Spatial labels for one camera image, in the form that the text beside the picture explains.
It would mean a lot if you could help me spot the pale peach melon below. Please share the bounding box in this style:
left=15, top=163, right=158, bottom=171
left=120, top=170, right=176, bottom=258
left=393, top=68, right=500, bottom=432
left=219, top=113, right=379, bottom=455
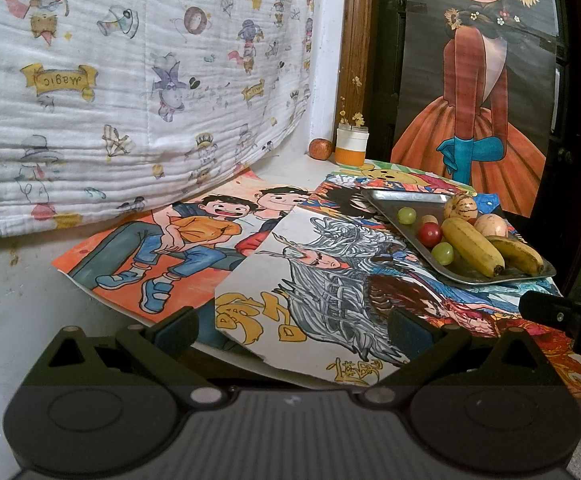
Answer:
left=473, top=213, right=509, bottom=238

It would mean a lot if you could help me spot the colourful spiky hair figure drawing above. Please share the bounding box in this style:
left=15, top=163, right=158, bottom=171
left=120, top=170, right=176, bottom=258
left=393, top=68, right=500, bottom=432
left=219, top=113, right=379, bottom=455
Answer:
left=315, top=180, right=581, bottom=401

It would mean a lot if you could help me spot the brown wooden door frame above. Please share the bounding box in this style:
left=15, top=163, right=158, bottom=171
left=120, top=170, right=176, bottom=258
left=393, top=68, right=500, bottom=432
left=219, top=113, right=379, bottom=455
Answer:
left=337, top=0, right=376, bottom=161

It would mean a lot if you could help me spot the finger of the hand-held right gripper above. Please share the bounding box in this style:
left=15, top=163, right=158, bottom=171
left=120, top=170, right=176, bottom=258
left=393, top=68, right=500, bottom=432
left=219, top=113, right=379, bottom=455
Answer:
left=519, top=290, right=577, bottom=335

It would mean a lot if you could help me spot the yellow banana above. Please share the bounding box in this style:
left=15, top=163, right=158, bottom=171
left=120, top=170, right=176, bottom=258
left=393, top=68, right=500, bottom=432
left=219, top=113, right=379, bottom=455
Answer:
left=440, top=217, right=506, bottom=278

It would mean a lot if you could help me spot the dark spotted banana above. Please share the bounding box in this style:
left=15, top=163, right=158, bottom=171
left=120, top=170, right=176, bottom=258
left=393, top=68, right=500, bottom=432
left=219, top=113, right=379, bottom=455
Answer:
left=487, top=235, right=545, bottom=276

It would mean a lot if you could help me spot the striped tan melon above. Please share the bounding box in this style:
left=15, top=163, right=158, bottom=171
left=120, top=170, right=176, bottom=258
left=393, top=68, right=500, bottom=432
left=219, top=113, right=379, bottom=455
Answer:
left=443, top=194, right=478, bottom=221

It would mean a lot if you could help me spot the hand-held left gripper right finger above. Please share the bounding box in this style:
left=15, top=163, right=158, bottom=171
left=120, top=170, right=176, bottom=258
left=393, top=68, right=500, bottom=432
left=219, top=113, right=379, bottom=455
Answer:
left=353, top=306, right=566, bottom=408

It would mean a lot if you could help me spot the metal tray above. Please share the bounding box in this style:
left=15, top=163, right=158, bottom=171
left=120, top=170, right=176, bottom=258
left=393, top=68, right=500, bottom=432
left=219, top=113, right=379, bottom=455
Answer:
left=360, top=187, right=557, bottom=287

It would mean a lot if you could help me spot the wall poster orange dress figure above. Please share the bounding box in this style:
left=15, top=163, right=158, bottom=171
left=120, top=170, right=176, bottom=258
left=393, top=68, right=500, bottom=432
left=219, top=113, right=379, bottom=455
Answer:
left=390, top=0, right=561, bottom=218

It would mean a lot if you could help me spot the orange and white jar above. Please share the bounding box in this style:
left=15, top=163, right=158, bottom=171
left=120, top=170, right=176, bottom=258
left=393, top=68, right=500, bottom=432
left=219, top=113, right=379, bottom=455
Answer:
left=334, top=126, right=370, bottom=168

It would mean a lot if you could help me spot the white cartoon printed blanket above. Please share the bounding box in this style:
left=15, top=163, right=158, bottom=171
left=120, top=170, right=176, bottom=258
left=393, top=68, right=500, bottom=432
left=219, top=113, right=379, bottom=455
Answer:
left=0, top=0, right=321, bottom=243

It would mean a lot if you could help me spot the red cherry tomato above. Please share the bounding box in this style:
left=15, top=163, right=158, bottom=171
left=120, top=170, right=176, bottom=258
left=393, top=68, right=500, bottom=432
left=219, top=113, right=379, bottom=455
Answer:
left=417, top=222, right=443, bottom=244

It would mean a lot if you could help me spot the grey haired warrior drawing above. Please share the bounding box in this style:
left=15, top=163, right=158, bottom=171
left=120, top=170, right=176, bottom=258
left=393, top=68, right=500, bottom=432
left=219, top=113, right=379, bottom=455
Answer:
left=214, top=205, right=546, bottom=388

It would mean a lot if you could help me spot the orange cartoon boys drawing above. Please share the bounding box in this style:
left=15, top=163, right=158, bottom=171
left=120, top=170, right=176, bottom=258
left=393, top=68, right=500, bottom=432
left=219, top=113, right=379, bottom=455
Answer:
left=53, top=170, right=321, bottom=361

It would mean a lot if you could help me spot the small orange round fruit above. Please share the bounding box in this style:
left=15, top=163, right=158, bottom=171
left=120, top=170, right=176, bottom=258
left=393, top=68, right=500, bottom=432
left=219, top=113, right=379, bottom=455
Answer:
left=309, top=138, right=334, bottom=161

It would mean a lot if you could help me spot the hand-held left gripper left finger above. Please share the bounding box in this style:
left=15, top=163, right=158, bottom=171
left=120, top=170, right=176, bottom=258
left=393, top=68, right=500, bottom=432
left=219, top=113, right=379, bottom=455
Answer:
left=23, top=306, right=228, bottom=408

